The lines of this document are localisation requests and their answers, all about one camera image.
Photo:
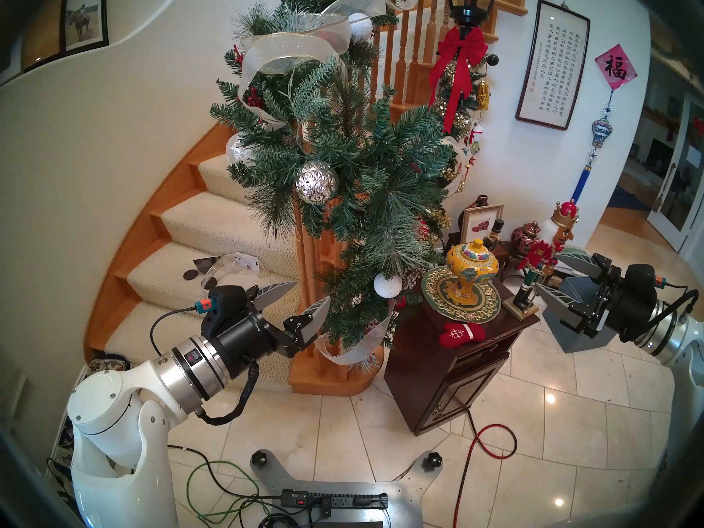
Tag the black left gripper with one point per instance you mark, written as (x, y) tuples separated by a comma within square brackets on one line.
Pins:
[(247, 340)]

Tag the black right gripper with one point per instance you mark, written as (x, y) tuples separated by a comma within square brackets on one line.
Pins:
[(627, 320)]

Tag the red mitten ornament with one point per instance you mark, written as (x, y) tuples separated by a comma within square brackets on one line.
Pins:
[(459, 334)]

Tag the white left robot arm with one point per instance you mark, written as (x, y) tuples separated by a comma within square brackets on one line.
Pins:
[(110, 400)]

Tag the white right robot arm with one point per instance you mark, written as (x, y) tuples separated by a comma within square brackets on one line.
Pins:
[(676, 340)]

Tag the white ball ornament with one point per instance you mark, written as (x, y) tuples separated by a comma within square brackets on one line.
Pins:
[(360, 29), (388, 286)]

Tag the silver faceted ball ornament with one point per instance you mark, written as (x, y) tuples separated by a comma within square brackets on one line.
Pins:
[(316, 183)]

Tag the red ribbed ball ornament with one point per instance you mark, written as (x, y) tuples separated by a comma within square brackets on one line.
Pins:
[(423, 230)]

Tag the shiny silver ball ornament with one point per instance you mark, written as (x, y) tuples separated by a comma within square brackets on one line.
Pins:
[(236, 150)]

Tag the small snowman ornament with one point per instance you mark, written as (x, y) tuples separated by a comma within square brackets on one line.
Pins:
[(474, 132)]

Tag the gold bell ornament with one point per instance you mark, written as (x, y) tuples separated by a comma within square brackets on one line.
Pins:
[(483, 95)]

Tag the large red nutcracker figure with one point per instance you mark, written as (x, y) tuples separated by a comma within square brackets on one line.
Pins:
[(542, 257)]

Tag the grey plastic bin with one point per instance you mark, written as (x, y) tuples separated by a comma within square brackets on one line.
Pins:
[(583, 342)]

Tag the dark red cloisonne jar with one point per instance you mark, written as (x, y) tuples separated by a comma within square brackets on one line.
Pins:
[(525, 238)]

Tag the clear plastic packaging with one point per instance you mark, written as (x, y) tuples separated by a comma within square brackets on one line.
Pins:
[(236, 262)]

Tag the small black-hat nutcracker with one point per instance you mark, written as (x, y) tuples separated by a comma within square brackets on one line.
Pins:
[(495, 232)]

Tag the yellow lidded ceramic jar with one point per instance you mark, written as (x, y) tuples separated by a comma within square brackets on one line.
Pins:
[(470, 265)]

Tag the white glass door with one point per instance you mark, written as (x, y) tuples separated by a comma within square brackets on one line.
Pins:
[(666, 228)]

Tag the carpeted wooden staircase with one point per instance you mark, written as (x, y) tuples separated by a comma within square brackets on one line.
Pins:
[(220, 224)]

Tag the dark brown vase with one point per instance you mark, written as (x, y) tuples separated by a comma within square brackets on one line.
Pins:
[(481, 201)]

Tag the frosted pinecone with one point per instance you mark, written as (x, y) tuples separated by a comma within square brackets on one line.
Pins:
[(412, 279)]

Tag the green gold round plate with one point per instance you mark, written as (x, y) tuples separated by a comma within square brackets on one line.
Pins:
[(437, 298)]

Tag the black knob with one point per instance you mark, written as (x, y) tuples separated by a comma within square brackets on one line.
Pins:
[(260, 458), (433, 461)]

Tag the blue tassel knot charm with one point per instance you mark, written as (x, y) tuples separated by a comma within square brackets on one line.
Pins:
[(602, 131)]

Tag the dark wood cabinet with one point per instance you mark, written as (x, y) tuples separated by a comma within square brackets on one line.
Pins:
[(434, 378)]

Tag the gold tinsel garland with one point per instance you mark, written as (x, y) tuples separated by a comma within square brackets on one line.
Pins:
[(459, 122)]

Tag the black power strip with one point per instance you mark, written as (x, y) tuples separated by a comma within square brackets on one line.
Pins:
[(341, 500)]

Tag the red berry sprig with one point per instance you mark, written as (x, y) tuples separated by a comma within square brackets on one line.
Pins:
[(253, 98)]

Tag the framed calligraphy scroll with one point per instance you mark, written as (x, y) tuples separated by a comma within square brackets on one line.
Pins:
[(553, 65)]

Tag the red diamond fu hanging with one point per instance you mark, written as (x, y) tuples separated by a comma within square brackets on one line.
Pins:
[(616, 66)]

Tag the wooden balustrade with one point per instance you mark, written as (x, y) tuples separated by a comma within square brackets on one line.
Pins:
[(418, 84)]

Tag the red bow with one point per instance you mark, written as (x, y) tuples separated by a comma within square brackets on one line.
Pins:
[(459, 48)]

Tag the black lantern lamp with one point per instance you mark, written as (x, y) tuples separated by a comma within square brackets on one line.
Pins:
[(470, 4)]

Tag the framed horse photo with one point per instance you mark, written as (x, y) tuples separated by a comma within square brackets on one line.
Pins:
[(82, 21)]

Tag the brown framed picture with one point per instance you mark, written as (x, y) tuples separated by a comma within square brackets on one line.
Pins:
[(44, 32)]

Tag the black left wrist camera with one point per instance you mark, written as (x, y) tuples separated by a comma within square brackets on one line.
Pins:
[(225, 304)]

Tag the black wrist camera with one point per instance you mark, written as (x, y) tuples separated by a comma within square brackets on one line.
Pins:
[(225, 304), (641, 279)]

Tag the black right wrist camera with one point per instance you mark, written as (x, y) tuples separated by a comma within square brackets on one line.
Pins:
[(641, 279)]

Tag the small white picture frame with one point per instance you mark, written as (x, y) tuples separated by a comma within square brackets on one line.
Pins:
[(477, 225)]

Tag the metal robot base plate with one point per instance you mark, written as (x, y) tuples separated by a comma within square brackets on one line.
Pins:
[(407, 499)]

